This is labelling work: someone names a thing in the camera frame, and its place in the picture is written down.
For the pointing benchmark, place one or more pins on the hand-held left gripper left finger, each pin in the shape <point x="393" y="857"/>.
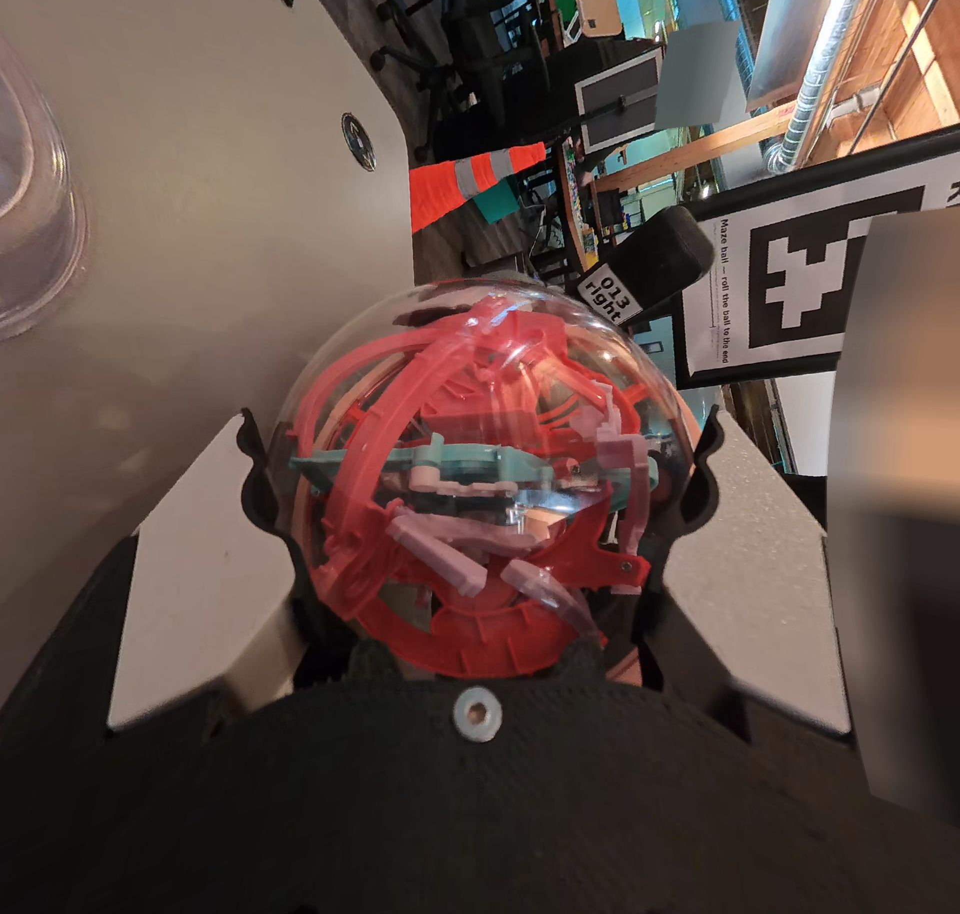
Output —
<point x="195" y="592"/>

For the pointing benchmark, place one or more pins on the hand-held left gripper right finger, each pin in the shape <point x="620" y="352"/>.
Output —
<point x="750" y="592"/>

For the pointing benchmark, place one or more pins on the clear red maze ball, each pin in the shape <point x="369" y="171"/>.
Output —
<point x="450" y="479"/>

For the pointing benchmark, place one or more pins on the clear plastic ball stand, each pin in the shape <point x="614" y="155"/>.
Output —
<point x="45" y="239"/>

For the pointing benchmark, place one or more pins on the cluttered wooden table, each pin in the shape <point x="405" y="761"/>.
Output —
<point x="577" y="209"/>

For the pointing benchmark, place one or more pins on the wooden beam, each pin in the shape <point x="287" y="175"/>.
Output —
<point x="697" y="149"/>

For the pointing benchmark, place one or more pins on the grey framed board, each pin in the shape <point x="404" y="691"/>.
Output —
<point x="619" y="101"/>

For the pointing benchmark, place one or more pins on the teal cloth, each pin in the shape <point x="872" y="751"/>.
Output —
<point x="499" y="206"/>

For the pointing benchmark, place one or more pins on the orange traffic cone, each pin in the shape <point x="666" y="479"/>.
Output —
<point x="450" y="187"/>

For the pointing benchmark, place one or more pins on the beige chair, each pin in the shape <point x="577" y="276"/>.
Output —
<point x="596" y="14"/>

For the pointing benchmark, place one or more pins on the black office chair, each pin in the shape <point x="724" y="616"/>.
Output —
<point x="480" y="67"/>

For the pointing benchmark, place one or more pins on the round black desk control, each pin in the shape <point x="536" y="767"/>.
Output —
<point x="358" y="142"/>

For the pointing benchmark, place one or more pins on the silver ventilation duct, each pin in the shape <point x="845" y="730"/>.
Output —
<point x="814" y="89"/>

